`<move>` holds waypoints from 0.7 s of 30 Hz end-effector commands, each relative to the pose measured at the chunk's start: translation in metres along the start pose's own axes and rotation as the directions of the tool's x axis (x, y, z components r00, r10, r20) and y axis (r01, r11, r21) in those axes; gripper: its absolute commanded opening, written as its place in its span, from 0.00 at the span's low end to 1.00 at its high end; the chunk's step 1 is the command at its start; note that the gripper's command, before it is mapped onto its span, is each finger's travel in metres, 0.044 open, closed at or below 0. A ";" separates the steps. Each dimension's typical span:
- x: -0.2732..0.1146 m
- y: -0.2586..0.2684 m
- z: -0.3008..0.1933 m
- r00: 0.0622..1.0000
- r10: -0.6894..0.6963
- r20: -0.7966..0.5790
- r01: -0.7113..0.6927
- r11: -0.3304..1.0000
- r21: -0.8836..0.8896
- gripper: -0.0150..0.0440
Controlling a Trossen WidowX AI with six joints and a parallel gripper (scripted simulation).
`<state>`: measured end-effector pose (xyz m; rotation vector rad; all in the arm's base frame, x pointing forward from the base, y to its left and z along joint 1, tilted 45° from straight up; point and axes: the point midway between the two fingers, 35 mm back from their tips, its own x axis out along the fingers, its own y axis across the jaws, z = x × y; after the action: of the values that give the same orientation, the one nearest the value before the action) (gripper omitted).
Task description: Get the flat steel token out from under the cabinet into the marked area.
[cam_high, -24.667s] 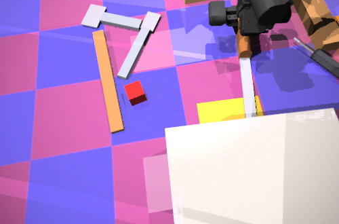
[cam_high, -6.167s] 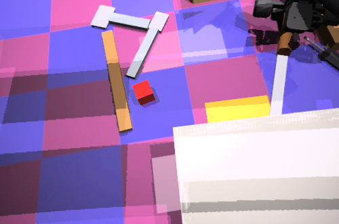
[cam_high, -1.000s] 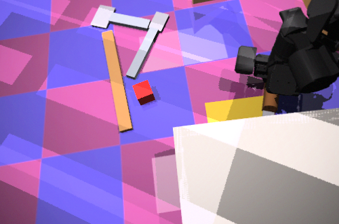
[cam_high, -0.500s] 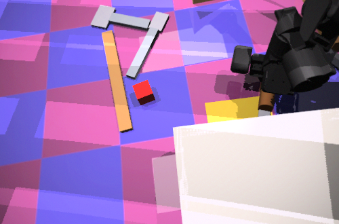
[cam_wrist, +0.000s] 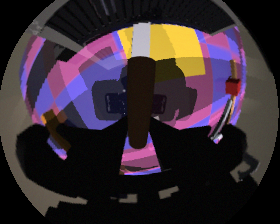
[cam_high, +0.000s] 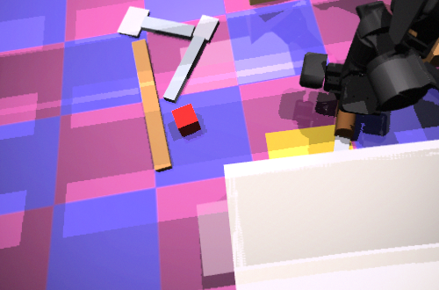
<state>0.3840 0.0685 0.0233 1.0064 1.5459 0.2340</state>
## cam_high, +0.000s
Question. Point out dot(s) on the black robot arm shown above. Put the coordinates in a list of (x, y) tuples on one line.
[(395, 77)]

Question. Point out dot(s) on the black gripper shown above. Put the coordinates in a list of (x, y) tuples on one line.
[(315, 69)]

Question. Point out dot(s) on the red cube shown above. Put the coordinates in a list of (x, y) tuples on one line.
[(186, 120)]

